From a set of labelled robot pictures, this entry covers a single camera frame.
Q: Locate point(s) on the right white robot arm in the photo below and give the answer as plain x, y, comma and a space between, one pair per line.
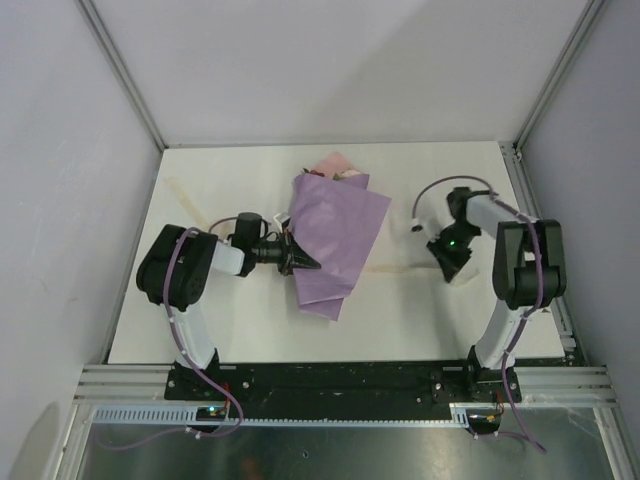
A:
528, 273

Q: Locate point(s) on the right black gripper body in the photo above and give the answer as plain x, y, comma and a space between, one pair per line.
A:
457, 239

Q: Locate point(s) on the cream ribbon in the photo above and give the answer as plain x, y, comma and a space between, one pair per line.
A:
200, 221

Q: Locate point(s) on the white cable duct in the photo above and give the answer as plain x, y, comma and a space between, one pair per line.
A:
189, 416

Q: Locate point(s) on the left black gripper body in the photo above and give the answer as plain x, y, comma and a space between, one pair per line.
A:
276, 251

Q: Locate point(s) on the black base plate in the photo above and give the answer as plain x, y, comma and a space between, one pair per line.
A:
351, 391

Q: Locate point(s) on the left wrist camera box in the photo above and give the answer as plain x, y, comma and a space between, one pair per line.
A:
282, 220

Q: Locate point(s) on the aluminium frame rail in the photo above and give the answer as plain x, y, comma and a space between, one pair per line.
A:
121, 384

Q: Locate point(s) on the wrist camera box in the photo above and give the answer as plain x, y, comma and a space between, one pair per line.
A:
282, 220
420, 225

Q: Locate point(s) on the dark pink rose stem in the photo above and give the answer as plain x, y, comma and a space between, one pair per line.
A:
313, 172

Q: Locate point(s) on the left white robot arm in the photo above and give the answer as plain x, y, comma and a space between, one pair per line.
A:
175, 271

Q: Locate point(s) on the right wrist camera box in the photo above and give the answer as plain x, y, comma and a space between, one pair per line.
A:
420, 225

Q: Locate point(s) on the light pink rose stem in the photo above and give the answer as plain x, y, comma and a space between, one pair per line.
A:
346, 174

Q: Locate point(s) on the pink wrapping paper sheet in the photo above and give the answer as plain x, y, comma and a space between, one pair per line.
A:
337, 224

